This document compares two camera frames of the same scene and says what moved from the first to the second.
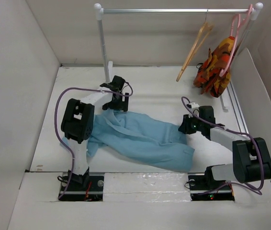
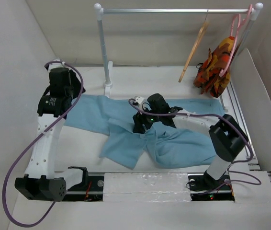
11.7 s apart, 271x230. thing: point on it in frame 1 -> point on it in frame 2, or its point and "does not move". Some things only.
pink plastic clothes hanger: x=236 y=21 does not move
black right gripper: x=184 y=127 -> x=139 y=119
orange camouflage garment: x=208 y=76 does not move
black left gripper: x=121 y=106 -> x=78 y=87
